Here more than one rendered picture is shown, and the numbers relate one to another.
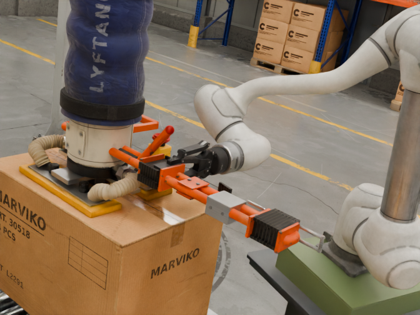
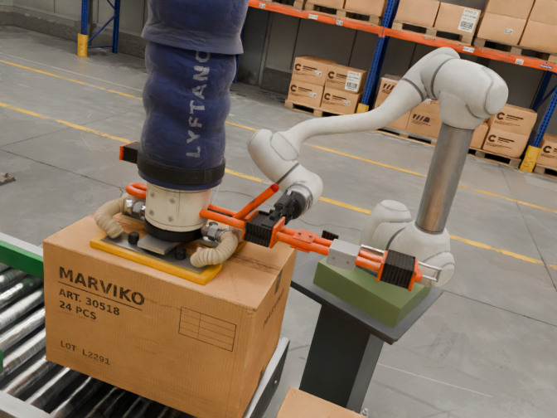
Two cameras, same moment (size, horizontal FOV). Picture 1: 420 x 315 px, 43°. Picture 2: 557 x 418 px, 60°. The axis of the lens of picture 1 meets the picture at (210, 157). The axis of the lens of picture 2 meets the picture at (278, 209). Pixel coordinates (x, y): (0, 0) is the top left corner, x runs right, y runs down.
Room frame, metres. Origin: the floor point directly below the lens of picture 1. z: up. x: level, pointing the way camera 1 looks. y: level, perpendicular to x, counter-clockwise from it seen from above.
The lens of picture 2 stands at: (0.18, 0.54, 1.74)
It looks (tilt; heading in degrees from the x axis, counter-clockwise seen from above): 23 degrees down; 336
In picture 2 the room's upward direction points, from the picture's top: 12 degrees clockwise
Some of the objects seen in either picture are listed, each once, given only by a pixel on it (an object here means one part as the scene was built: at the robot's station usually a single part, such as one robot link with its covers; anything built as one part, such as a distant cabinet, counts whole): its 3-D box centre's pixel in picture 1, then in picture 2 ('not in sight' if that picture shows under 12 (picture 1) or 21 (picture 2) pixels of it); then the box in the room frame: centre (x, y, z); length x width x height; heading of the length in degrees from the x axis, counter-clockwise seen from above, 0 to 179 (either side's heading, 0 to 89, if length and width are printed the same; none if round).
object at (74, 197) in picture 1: (68, 181); (156, 250); (1.30, 0.37, 1.08); 0.34 x 0.10 x 0.05; 52
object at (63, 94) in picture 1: (104, 100); (182, 161); (1.38, 0.31, 1.30); 0.23 x 0.23 x 0.04
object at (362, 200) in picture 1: (365, 217); (387, 229); (1.59, -0.54, 1.01); 0.18 x 0.16 x 0.22; 11
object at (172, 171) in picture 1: (160, 172); (263, 228); (1.22, 0.11, 1.19); 0.10 x 0.08 x 0.06; 142
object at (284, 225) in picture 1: (272, 230); (397, 269); (1.00, -0.16, 1.20); 0.08 x 0.07 x 0.05; 52
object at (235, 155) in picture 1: (224, 157); (295, 201); (1.40, -0.04, 1.20); 0.09 x 0.06 x 0.09; 52
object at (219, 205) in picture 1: (225, 207); (343, 255); (1.09, -0.06, 1.19); 0.07 x 0.07 x 0.04; 52
